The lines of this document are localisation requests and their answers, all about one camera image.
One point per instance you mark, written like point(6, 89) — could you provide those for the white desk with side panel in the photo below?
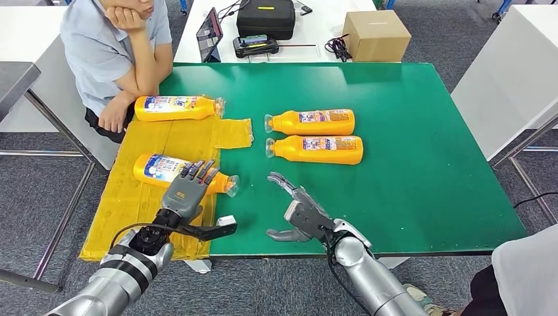
point(26, 30)

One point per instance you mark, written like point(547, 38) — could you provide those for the seated person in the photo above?
point(100, 56)

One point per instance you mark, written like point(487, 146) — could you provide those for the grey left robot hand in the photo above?
point(183, 196)

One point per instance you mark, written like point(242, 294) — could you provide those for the blue cart frame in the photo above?
point(501, 6)

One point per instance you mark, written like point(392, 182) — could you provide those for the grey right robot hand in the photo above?
point(285, 236)

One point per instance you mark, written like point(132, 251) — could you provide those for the white desk with metal legs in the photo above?
point(505, 78)

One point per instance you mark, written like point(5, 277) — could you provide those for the yellow plastic sheet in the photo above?
point(131, 218)

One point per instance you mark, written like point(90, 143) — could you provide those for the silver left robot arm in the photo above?
point(117, 274)

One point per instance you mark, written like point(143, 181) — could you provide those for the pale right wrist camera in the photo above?
point(314, 220)

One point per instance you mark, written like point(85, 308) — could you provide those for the standing person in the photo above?
point(527, 270)

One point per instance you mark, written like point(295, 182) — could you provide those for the black handheld controller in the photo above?
point(256, 46)

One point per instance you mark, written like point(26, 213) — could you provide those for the black tablet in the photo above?
point(209, 36)

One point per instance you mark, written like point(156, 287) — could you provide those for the black carrying case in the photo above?
point(265, 19)

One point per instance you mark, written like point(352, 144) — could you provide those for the white table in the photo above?
point(314, 26)

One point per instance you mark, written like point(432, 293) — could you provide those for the orange plastic bottle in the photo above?
point(318, 152)
point(314, 124)
point(174, 111)
point(152, 172)

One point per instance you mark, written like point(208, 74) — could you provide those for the grey desk with metal frame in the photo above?
point(13, 83)

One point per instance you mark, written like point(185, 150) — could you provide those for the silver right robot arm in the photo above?
point(370, 279)

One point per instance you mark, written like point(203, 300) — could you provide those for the brown cardboard box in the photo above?
point(376, 37)

